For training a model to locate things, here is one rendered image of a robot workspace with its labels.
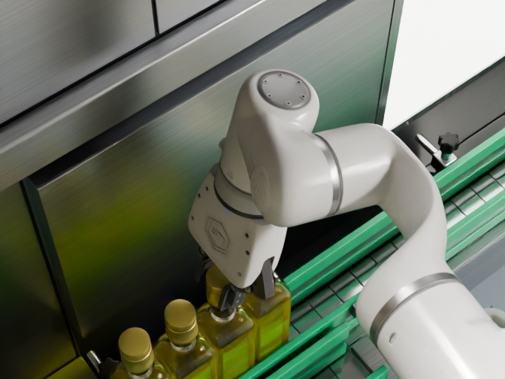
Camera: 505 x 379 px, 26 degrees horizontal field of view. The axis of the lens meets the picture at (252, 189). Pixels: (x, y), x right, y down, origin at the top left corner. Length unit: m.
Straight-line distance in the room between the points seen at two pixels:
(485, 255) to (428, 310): 0.77
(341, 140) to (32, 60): 0.28
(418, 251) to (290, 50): 0.40
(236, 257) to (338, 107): 0.34
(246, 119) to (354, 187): 0.11
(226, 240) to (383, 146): 0.22
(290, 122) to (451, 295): 0.23
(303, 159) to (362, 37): 0.39
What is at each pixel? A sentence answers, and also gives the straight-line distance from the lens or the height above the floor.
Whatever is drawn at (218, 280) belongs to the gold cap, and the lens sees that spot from 1.18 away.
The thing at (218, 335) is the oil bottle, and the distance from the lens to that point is 1.25.
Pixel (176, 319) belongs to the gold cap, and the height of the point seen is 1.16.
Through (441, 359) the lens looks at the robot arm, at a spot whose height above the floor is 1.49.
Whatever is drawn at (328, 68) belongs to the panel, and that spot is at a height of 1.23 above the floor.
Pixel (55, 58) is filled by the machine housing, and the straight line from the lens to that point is 1.02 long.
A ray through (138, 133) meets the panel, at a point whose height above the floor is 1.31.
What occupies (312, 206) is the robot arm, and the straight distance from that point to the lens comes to 0.93.
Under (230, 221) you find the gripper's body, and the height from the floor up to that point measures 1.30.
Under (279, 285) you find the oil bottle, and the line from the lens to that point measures 1.28.
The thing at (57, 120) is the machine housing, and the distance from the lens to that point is 1.04.
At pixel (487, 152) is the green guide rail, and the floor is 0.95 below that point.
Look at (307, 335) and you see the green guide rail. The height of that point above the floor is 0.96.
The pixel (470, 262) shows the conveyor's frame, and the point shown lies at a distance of 1.57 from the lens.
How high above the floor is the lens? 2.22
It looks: 57 degrees down
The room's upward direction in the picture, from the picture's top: straight up
